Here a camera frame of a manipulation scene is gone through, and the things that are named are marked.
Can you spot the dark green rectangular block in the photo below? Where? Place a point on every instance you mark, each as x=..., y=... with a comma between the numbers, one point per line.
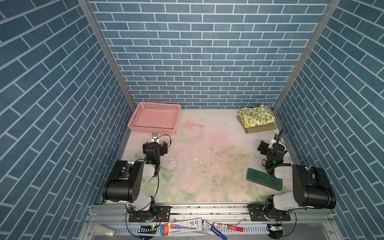
x=264, y=179

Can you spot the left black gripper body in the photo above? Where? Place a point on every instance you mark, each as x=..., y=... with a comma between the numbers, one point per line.
x=162, y=149

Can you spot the beige plastic piece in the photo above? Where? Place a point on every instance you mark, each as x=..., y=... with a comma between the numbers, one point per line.
x=105, y=231

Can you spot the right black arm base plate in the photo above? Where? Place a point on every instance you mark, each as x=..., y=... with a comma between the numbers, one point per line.
x=260, y=213

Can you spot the aluminium front rail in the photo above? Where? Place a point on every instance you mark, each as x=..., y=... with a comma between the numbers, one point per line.
x=304, y=224

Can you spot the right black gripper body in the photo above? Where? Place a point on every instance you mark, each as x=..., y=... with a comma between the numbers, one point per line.
x=266, y=151

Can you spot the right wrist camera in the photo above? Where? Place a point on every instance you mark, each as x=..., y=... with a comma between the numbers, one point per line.
x=273, y=140

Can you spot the lemon print skirt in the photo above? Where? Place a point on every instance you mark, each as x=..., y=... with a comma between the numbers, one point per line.
x=255, y=117

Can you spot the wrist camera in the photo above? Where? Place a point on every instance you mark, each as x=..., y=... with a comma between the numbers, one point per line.
x=273, y=140
x=155, y=138

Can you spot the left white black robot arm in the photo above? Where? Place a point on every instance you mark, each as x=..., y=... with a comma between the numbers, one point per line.
x=124, y=181

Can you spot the white red blue box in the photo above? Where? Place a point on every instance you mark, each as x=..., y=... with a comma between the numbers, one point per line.
x=181, y=227

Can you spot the blue marker pen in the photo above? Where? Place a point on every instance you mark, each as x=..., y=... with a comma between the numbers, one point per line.
x=214, y=230

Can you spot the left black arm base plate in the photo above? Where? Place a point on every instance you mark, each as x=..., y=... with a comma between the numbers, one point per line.
x=154, y=214

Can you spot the right corner aluminium post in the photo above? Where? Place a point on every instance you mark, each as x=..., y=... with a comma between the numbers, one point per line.
x=318, y=30

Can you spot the corner aluminium post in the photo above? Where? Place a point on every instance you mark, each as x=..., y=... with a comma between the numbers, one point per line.
x=318, y=30
x=93, y=22

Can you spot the red white marker pen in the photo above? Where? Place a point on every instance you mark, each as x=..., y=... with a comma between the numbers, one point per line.
x=229, y=227

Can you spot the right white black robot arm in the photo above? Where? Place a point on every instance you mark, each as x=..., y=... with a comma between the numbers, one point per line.
x=311, y=187

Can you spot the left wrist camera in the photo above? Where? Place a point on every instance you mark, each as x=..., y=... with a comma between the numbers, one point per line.
x=155, y=138

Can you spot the pink plastic basket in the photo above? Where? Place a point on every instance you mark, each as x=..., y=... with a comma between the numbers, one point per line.
x=155, y=118

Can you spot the left corner aluminium post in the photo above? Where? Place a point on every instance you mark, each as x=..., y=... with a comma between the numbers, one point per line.
x=93, y=22

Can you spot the olive green skirt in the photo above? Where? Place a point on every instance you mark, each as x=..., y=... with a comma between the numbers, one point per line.
x=257, y=129

